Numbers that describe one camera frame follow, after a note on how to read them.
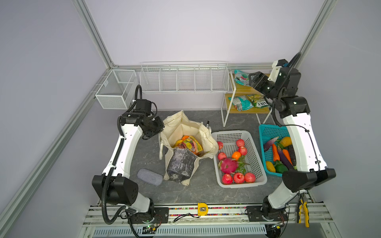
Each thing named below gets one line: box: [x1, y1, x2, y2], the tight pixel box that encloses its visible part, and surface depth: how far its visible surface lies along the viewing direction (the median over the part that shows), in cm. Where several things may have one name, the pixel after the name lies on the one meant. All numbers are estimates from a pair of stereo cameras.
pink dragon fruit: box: [217, 157, 239, 175], surface depth 84 cm
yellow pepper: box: [265, 160, 276, 173], surface depth 87 cm
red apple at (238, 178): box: [233, 172, 246, 184], surface depth 82 cm
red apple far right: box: [236, 138, 245, 147], surface depth 98 cm
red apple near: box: [221, 173, 233, 185], surface depth 82 cm
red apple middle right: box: [237, 145, 248, 156], surface depth 94 cm
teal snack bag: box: [228, 95, 254, 112], surface depth 101 cm
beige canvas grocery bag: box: [158, 110, 219, 184], surface depth 82 cm
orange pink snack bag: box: [178, 135, 204, 156], surface depth 89 cm
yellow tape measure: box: [197, 202, 209, 216], surface depth 76 cm
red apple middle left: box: [217, 152, 228, 161], surface depth 92 cm
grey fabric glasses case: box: [136, 168, 164, 186], surface depth 86 cm
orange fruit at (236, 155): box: [231, 151, 242, 161], surface depth 91 cm
